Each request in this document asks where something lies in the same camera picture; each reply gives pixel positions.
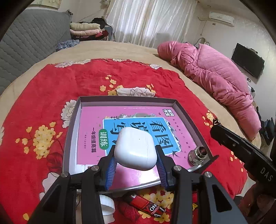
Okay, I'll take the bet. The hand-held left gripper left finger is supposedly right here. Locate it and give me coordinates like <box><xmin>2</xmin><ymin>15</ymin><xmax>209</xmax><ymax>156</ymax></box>
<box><xmin>32</xmin><ymin>146</ymin><xmax>118</xmax><ymax>224</ymax></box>

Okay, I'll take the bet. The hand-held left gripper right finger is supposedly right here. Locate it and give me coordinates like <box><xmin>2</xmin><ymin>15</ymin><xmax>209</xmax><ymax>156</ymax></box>
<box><xmin>155</xmin><ymin>145</ymin><xmax>246</xmax><ymax>224</ymax></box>

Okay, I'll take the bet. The white ribbed jar cap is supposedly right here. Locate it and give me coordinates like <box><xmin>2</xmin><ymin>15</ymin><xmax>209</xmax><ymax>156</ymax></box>
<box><xmin>100</xmin><ymin>194</ymin><xmax>115</xmax><ymax>216</ymax></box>

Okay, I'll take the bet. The white earbuds case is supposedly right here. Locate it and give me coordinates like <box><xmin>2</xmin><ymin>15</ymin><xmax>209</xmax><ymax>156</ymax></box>
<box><xmin>114</xmin><ymin>127</ymin><xmax>157</xmax><ymax>171</ymax></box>

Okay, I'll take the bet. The red and black lighter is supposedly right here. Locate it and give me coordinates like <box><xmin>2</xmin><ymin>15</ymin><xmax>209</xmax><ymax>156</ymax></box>
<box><xmin>124</xmin><ymin>193</ymin><xmax>166</xmax><ymax>218</ymax></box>

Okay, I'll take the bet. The silver metal cylinder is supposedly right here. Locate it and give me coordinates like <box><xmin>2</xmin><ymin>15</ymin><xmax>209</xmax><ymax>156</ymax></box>
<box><xmin>188</xmin><ymin>146</ymin><xmax>208</xmax><ymax>166</ymax></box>

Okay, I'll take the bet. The grey cardboard box tray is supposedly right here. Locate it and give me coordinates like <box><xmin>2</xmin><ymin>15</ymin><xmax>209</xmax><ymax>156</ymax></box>
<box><xmin>63</xmin><ymin>96</ymin><xmax>219</xmax><ymax>192</ymax></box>

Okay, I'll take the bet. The dark clothes pile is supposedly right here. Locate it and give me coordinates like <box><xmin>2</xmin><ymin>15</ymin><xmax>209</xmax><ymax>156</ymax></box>
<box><xmin>258</xmin><ymin>117</ymin><xmax>276</xmax><ymax>147</ymax></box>

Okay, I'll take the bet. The pink and blue book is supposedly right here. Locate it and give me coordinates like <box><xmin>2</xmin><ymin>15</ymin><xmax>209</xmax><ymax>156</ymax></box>
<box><xmin>75</xmin><ymin>105</ymin><xmax>203</xmax><ymax>188</ymax></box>

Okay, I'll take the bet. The pink quilted jacket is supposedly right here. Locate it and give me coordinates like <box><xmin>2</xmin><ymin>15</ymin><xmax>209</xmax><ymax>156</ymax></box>
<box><xmin>157</xmin><ymin>41</ymin><xmax>262</xmax><ymax>140</ymax></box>

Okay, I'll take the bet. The black flat television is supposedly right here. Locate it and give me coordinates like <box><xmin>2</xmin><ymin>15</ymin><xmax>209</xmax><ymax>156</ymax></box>
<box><xmin>231</xmin><ymin>43</ymin><xmax>265</xmax><ymax>79</ymax></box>

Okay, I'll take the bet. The red floral blanket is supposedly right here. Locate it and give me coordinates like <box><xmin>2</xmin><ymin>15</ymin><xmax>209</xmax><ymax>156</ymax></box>
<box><xmin>0</xmin><ymin>59</ymin><xmax>248</xmax><ymax>224</ymax></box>

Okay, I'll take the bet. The beige bed sheet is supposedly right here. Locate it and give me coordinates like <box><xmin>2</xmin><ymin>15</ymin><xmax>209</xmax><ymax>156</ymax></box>
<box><xmin>0</xmin><ymin>41</ymin><xmax>261</xmax><ymax>151</ymax></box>

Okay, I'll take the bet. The blue patterned cloth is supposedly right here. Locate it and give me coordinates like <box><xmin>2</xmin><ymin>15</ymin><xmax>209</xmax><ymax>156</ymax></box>
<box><xmin>56</xmin><ymin>39</ymin><xmax>80</xmax><ymax>52</ymax></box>

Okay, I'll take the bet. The white air conditioner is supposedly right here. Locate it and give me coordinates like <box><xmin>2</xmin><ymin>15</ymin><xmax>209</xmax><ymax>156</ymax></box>
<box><xmin>209</xmin><ymin>12</ymin><xmax>235</xmax><ymax>27</ymax></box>

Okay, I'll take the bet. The stack of folded clothes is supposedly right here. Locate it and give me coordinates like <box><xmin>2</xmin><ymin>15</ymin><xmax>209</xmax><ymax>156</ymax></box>
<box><xmin>69</xmin><ymin>18</ymin><xmax>112</xmax><ymax>41</ymax></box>

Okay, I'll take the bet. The white curtain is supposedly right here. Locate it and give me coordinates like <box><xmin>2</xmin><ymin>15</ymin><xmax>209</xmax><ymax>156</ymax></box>
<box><xmin>106</xmin><ymin>0</ymin><xmax>196</xmax><ymax>49</ymax></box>

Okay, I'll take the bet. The grey quilted headboard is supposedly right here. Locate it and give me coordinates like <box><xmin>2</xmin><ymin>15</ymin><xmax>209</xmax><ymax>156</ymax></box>
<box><xmin>0</xmin><ymin>10</ymin><xmax>72</xmax><ymax>95</ymax></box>

